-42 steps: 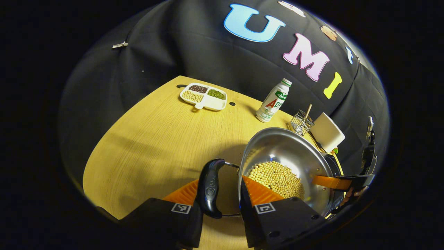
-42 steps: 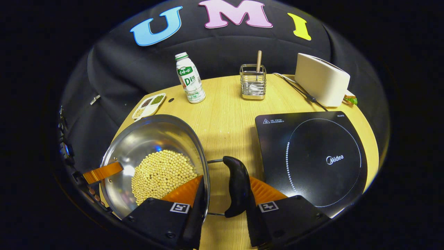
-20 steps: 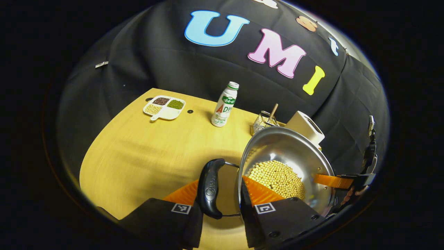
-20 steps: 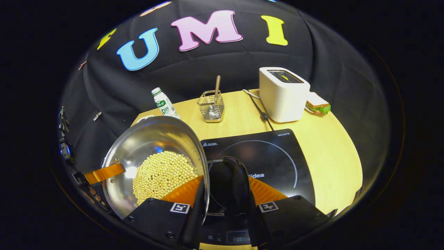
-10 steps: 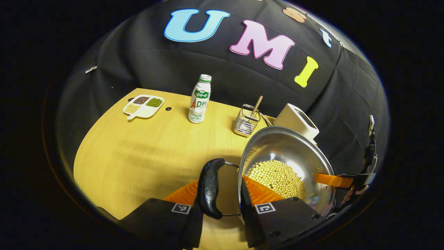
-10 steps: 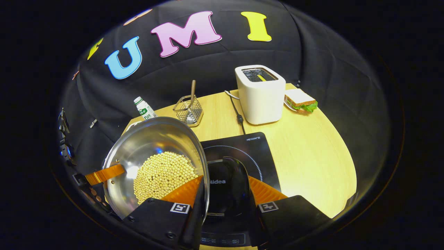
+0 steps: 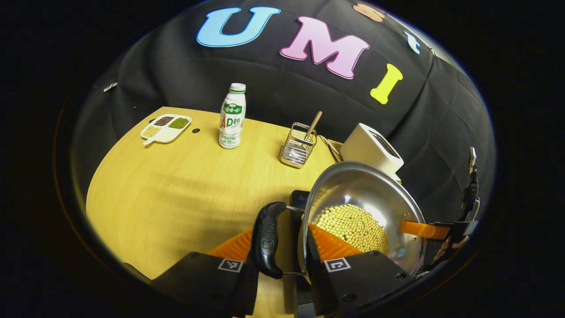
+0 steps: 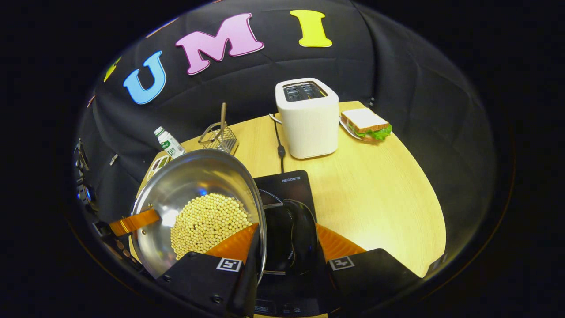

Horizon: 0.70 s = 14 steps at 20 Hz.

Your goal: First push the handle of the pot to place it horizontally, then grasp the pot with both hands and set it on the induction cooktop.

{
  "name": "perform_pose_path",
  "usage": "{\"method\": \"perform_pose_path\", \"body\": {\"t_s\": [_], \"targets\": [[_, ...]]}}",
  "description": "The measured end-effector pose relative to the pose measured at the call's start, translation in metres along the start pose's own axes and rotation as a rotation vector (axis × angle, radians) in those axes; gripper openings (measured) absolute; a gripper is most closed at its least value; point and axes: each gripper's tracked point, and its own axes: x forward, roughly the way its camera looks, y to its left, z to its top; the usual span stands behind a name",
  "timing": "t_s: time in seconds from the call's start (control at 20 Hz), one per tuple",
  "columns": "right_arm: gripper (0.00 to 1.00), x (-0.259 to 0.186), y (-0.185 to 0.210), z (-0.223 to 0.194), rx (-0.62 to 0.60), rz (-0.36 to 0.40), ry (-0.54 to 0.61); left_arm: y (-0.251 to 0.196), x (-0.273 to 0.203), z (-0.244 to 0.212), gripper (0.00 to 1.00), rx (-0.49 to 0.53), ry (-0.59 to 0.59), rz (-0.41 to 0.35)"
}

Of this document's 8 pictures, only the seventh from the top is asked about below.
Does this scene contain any white divided plate with beans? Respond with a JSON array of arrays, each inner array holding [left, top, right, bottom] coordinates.
[[140, 114, 192, 146]]

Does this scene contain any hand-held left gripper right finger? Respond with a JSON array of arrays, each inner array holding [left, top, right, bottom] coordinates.
[[305, 223, 416, 318]]

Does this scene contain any wooden stick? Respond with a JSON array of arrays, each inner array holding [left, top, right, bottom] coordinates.
[[305, 111, 323, 141]]

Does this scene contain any metal wire basket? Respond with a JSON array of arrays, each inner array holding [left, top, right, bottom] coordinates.
[[280, 122, 318, 169]]

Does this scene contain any white drink bottle green label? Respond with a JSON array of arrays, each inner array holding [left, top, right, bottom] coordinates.
[[218, 83, 247, 149]]

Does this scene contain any black induction cooktop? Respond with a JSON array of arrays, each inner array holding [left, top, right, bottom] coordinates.
[[290, 190, 312, 211]]

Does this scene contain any white toaster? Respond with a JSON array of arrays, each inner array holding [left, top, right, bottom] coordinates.
[[340, 123, 404, 177]]

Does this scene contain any steel pot with black handle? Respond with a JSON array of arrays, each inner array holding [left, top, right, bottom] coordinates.
[[250, 161, 428, 283]]

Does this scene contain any black toaster cable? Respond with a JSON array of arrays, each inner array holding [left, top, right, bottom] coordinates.
[[318, 135, 343, 163]]

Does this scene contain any pile of soybeans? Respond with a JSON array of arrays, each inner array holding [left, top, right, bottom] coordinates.
[[316, 204, 390, 256]]

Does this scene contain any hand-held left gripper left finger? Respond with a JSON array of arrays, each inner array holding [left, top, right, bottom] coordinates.
[[121, 228, 261, 318]]

